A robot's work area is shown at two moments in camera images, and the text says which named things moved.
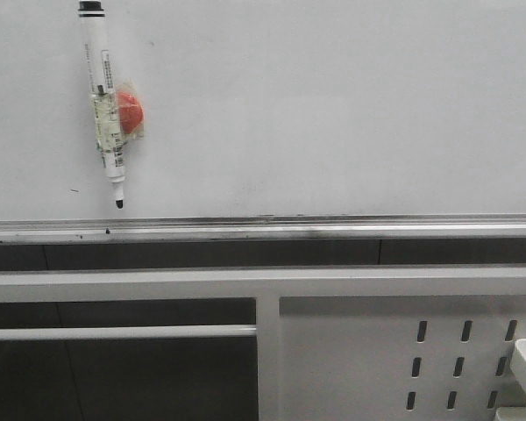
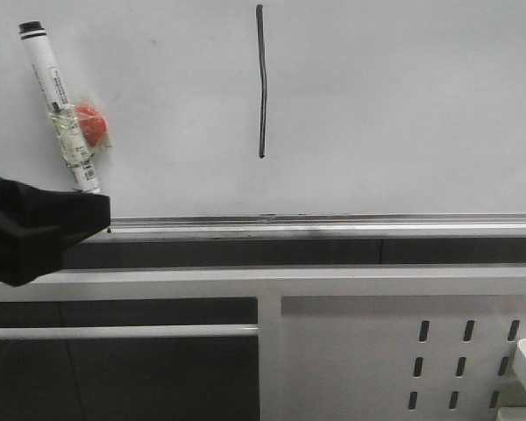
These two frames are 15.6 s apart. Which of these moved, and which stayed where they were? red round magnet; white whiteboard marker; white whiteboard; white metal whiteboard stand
Moved: white whiteboard marker; red round magnet
Stayed: white whiteboard; white metal whiteboard stand
